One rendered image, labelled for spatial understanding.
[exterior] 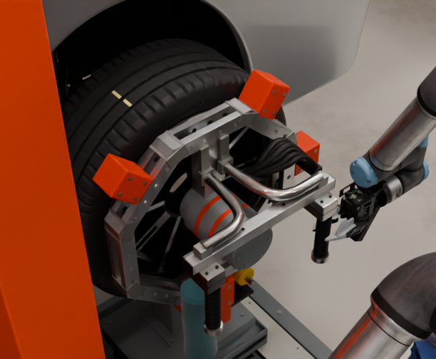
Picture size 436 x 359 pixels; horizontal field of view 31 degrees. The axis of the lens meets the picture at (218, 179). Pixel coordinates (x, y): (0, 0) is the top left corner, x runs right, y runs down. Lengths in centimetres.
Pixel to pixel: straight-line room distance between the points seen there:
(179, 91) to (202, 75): 8
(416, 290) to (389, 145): 79
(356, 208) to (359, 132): 164
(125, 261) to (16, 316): 51
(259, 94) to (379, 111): 189
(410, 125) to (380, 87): 211
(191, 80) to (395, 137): 47
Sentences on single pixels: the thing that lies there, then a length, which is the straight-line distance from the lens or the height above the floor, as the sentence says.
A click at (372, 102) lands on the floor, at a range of 374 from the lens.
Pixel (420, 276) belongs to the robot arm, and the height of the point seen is 144.
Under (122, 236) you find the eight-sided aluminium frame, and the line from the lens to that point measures 177.
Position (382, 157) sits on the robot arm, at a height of 103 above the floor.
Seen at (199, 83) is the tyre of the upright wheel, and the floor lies 118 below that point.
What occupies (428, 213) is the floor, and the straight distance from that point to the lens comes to 324.
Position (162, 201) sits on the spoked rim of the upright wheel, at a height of 87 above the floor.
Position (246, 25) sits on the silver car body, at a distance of 214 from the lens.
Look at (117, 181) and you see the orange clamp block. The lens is 167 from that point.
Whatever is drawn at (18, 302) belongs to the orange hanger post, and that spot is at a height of 120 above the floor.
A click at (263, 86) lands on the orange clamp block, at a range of 184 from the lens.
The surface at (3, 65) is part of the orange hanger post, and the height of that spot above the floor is 164.
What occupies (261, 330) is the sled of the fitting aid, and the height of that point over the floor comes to 15.
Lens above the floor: 224
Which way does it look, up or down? 43 degrees down
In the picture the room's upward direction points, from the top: straight up
